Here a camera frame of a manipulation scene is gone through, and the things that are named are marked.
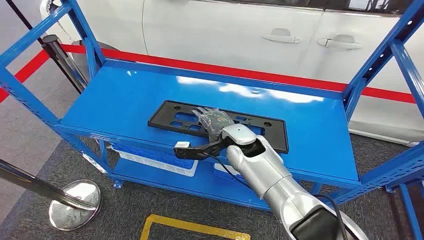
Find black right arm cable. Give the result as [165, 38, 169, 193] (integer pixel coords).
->
[202, 152, 349, 240]

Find chrome stanchion post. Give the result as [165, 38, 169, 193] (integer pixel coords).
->
[0, 158, 103, 232]

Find blue metal shelf rack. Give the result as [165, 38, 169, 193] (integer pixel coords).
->
[0, 0, 424, 213]
[385, 180, 424, 240]

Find black plastic frame part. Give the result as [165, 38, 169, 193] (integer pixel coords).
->
[147, 100, 290, 155]

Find thin black barrier strap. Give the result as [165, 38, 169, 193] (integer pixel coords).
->
[4, 0, 45, 45]

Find black camera bracket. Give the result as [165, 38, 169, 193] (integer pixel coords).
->
[172, 138, 229, 162]

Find white car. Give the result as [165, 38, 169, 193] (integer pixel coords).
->
[39, 0, 424, 147]

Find black topped stanchion post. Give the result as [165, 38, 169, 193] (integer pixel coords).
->
[42, 34, 89, 95]

